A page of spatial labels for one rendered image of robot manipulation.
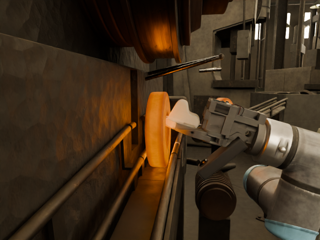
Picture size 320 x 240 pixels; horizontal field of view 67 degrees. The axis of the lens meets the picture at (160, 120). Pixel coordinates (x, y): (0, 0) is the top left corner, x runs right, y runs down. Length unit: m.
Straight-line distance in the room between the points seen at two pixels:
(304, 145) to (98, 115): 0.37
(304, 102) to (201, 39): 1.40
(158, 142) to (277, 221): 0.28
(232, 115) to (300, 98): 2.21
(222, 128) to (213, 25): 2.81
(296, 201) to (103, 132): 0.37
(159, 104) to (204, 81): 2.74
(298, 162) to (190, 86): 2.78
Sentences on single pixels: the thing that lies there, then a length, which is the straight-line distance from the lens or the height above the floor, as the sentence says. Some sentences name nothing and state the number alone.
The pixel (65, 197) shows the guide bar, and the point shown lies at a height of 0.74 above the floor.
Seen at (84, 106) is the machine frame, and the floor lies 0.81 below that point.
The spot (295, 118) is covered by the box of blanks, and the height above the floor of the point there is 0.51.
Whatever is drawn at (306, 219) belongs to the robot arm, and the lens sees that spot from 0.55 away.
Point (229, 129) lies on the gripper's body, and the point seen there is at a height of 0.75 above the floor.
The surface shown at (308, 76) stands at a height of 0.94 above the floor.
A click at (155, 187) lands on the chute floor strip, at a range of 0.44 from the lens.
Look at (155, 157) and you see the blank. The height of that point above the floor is 0.70.
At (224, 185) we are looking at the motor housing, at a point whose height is 0.53.
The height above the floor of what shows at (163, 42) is 0.91.
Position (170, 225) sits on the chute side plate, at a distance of 0.28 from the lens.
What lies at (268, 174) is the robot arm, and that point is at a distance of 0.65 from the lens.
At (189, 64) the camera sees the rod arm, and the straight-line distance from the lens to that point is 0.60.
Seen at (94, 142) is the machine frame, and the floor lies 0.76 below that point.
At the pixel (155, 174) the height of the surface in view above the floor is 0.66.
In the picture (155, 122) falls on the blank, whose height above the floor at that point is 0.77.
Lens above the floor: 0.84
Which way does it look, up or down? 8 degrees down
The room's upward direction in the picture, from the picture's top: straight up
